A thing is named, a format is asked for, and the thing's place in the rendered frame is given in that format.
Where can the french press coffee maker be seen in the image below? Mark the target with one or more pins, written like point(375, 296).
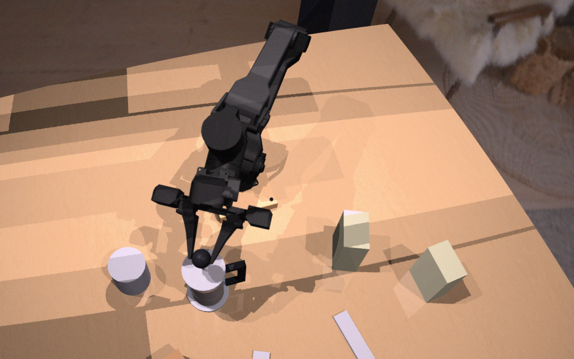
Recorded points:
point(207, 287)

